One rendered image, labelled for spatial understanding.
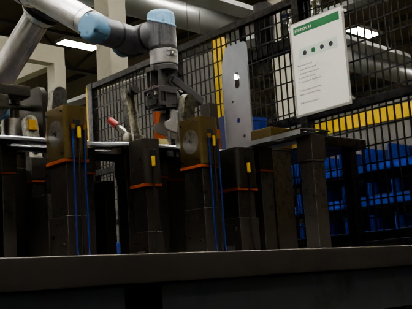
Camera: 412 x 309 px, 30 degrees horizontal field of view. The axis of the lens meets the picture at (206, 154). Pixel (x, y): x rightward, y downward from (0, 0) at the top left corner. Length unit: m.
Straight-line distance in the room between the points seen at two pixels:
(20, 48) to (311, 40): 0.91
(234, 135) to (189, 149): 0.42
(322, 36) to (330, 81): 0.15
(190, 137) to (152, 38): 0.33
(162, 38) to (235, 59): 0.32
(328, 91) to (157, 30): 0.62
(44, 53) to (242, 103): 7.15
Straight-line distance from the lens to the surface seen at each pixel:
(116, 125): 2.26
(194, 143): 1.85
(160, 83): 2.02
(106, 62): 10.23
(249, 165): 1.93
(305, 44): 2.49
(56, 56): 9.39
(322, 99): 2.41
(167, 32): 2.06
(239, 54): 2.28
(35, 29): 2.43
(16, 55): 2.47
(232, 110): 2.28
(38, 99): 2.08
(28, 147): 1.90
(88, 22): 2.02
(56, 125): 1.69
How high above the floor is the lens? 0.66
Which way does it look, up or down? 9 degrees up
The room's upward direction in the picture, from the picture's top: 4 degrees counter-clockwise
